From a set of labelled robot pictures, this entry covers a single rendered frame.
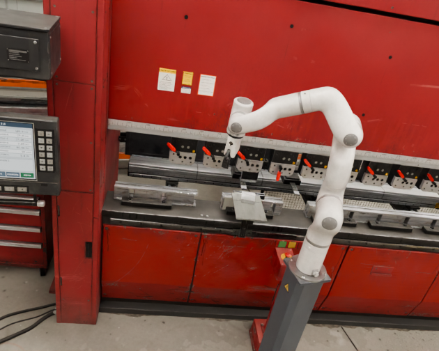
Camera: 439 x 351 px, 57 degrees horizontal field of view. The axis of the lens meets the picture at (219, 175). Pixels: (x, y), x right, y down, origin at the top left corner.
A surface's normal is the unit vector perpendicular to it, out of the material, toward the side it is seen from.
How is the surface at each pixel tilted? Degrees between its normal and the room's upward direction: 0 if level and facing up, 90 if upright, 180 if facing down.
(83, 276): 90
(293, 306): 90
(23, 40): 90
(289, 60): 90
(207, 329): 0
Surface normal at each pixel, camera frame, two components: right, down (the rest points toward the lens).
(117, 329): 0.17, -0.85
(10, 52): 0.16, 0.51
